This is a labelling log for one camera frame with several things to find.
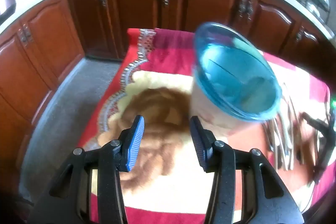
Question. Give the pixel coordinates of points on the wooden lower kitchen cabinets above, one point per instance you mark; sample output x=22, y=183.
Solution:
x=141, y=16

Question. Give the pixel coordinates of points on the blue-rimmed white utensil cup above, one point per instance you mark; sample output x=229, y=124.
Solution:
x=236, y=77

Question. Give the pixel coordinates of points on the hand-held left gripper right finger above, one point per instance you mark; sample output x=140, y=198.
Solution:
x=199, y=145

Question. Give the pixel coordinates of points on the pile of metal cutlery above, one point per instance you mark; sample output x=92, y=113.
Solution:
x=282, y=140

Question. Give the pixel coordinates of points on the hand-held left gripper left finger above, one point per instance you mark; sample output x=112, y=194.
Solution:
x=135, y=140

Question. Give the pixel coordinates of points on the printed fleece blanket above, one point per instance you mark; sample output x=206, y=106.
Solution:
x=168, y=56

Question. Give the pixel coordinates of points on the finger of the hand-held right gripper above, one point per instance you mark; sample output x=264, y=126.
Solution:
x=317, y=125
x=326, y=145

